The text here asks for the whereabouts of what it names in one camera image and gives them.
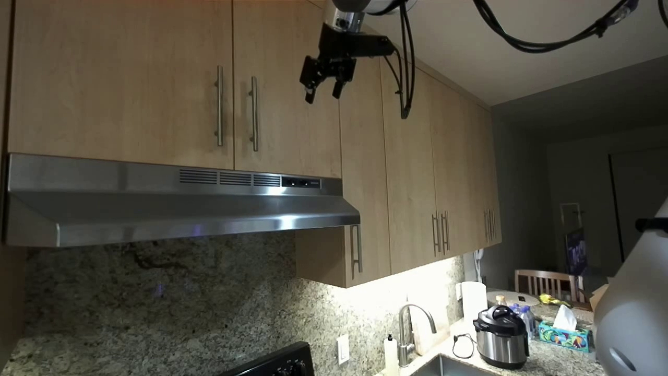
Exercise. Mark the small round dark-rimmed object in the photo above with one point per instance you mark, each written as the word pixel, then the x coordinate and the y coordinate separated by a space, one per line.
pixel 461 345

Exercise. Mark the round white table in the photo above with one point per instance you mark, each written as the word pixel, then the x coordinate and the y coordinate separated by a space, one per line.
pixel 507 299

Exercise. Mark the black stereo camera bar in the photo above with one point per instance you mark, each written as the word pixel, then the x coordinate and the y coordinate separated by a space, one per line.
pixel 650 223

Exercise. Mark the white soap bottle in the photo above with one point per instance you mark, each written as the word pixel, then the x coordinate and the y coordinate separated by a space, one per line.
pixel 391 355

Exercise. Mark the white wall outlet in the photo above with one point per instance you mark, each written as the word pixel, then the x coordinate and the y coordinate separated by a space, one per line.
pixel 342 349

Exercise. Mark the stainless steel sink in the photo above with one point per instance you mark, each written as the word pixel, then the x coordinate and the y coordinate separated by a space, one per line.
pixel 452 368

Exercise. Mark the brown cardboard box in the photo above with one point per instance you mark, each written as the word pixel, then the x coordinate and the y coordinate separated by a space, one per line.
pixel 595 294

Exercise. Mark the black and steel pressure cooker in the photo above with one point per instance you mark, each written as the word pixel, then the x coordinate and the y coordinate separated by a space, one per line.
pixel 502 341

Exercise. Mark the black electric stove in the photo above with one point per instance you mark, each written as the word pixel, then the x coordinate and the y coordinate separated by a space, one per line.
pixel 272 361

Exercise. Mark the yellow fruit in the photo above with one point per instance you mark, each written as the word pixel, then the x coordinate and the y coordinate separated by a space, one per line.
pixel 547 299

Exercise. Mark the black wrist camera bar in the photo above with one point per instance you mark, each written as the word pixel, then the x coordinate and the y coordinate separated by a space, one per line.
pixel 373 44

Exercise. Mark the stainless steel range hood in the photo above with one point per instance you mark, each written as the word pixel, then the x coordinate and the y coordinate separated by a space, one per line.
pixel 173 210

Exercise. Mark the wooden chair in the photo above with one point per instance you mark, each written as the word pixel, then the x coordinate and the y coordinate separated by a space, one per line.
pixel 550 282

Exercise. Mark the dark hanging bag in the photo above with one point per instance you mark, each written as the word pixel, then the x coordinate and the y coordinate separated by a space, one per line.
pixel 576 252

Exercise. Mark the clear plastic bottle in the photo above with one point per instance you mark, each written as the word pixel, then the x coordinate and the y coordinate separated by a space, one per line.
pixel 524 316

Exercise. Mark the tall light wooden cabinet door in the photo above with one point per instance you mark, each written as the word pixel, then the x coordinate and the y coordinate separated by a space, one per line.
pixel 418 180
pixel 479 173
pixel 455 173
pixel 373 173

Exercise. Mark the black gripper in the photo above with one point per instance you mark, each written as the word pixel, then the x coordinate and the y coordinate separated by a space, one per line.
pixel 336 52

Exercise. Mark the chrome kitchen faucet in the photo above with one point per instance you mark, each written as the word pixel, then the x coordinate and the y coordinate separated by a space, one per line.
pixel 405 335

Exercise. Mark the teal patterned tissue box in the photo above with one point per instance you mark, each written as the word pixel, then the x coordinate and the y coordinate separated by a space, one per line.
pixel 561 335

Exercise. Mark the white paper towel roll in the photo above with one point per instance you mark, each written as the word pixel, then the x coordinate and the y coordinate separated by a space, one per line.
pixel 474 301

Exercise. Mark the short light wooden cabinet door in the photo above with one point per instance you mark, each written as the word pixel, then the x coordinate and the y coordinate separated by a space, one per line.
pixel 112 84
pixel 278 125

